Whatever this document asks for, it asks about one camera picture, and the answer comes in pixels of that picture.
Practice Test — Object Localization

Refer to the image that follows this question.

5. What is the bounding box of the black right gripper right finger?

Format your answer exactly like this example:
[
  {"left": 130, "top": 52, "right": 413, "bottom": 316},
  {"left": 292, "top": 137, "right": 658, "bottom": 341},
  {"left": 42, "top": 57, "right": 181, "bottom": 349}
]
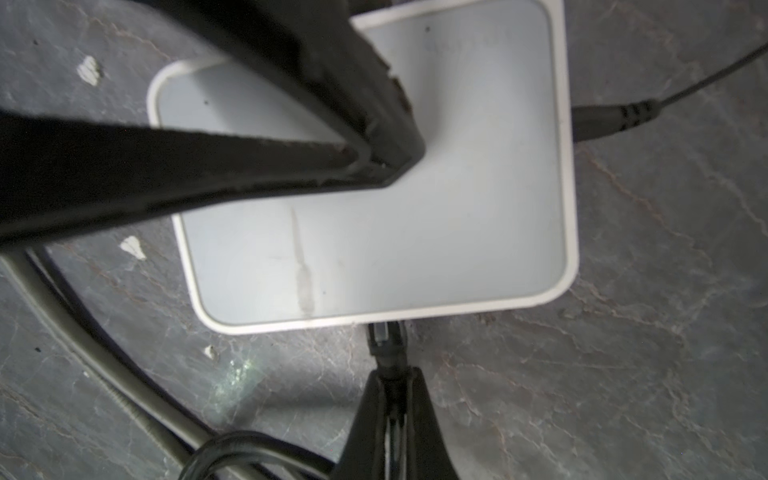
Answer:
[{"left": 405, "top": 367, "right": 459, "bottom": 480}]

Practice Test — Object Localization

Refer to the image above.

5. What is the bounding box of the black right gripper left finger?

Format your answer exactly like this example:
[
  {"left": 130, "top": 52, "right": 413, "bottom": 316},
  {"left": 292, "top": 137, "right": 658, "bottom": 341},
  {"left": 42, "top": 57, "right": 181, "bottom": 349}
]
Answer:
[{"left": 330, "top": 370, "right": 387, "bottom": 480}]

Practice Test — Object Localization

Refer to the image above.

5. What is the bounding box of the black ethernet cable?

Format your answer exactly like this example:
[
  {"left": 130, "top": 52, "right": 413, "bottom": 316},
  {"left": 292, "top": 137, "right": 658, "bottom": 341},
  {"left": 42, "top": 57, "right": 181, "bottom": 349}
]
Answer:
[{"left": 178, "top": 320, "right": 409, "bottom": 480}]

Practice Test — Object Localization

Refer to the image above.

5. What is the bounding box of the black power adapter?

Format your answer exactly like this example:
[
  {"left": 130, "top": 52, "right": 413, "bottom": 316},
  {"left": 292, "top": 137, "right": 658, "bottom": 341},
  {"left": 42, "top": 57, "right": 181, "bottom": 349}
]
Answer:
[{"left": 571, "top": 44, "right": 767, "bottom": 144}]

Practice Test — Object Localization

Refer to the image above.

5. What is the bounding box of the grey ethernet cable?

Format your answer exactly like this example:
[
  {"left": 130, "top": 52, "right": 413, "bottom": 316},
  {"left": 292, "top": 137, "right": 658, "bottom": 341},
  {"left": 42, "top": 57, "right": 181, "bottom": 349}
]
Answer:
[{"left": 0, "top": 248, "right": 271, "bottom": 480}]

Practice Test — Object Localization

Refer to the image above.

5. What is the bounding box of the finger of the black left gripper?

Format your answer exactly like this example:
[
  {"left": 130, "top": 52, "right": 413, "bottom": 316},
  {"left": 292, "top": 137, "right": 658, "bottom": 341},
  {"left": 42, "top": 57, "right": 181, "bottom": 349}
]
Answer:
[{"left": 1, "top": 1, "right": 426, "bottom": 246}]

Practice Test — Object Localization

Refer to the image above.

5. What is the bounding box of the white network switch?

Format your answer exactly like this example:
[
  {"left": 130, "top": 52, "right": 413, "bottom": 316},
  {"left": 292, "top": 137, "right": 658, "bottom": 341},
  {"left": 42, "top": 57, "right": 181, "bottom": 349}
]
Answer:
[{"left": 172, "top": 1, "right": 579, "bottom": 335}]

